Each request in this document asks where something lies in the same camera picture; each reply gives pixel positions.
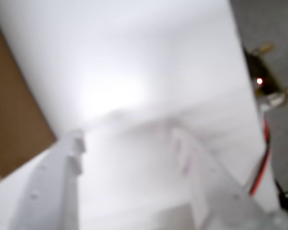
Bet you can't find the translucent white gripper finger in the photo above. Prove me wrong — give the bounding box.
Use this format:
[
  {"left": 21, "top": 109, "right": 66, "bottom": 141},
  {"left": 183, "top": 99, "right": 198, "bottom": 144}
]
[{"left": 170, "top": 128, "right": 288, "bottom": 230}]

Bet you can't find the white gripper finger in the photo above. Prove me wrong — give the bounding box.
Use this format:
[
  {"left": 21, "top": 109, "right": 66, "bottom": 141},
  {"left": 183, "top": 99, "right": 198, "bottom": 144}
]
[{"left": 8, "top": 129, "right": 86, "bottom": 230}]

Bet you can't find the brown cardboard box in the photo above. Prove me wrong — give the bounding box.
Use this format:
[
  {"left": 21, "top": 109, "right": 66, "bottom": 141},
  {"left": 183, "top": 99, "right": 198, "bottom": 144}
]
[{"left": 0, "top": 9, "right": 57, "bottom": 185}]

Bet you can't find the circuit board with red LED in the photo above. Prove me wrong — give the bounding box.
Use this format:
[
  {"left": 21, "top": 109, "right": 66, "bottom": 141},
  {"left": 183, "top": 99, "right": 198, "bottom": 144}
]
[{"left": 244, "top": 42, "right": 288, "bottom": 113}]

